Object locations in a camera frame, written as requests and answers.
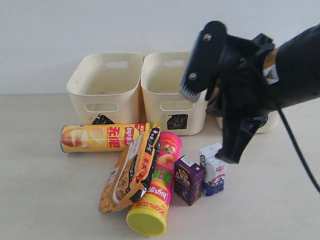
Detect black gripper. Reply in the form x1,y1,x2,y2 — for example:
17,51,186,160
180,20,274,164

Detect yellow Lays chip can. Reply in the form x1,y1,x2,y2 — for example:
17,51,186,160
60,122,151,153

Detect pink Lays chip can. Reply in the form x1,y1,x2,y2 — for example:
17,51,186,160
126,132,182,237

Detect orange black snack bag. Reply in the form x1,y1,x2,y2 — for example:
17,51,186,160
98,124,161,213

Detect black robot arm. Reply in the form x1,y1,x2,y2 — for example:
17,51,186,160
180,20,320,164

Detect white blue milk carton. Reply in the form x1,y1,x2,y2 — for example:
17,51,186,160
199,143,228,196

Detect left cream plastic bin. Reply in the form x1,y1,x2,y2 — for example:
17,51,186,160
66,52,143,125

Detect purple drink carton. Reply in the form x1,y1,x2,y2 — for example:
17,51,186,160
173,155,204,206

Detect right cream plastic bin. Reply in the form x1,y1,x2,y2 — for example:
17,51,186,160
214,111,280,134

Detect middle cream plastic bin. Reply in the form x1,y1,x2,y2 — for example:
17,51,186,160
140,51,207,136

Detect cream plastic bin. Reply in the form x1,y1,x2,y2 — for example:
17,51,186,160
66,52,143,125
140,51,207,136
214,111,280,134

